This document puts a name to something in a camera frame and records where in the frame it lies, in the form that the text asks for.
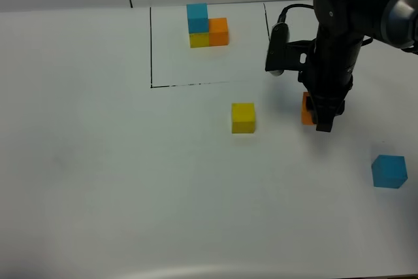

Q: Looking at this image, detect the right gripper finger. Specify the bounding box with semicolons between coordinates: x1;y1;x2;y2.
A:
310;94;343;133
306;96;312;111

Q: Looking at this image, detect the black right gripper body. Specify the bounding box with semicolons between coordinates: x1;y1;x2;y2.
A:
298;39;361;114

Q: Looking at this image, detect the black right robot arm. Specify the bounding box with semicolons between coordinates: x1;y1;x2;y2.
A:
300;0;417;132

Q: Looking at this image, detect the orange template block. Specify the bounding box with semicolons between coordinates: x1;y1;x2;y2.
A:
208;18;229;46

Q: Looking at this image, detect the yellow template block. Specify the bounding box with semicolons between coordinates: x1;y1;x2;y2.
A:
189;33;210;48

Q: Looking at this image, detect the blue template block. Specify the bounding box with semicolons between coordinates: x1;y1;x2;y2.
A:
186;3;209;34

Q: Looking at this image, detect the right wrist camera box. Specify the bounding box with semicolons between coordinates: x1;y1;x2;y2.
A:
265;23;315;76

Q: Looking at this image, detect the black right camera cable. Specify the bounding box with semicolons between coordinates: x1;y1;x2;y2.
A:
276;3;315;25

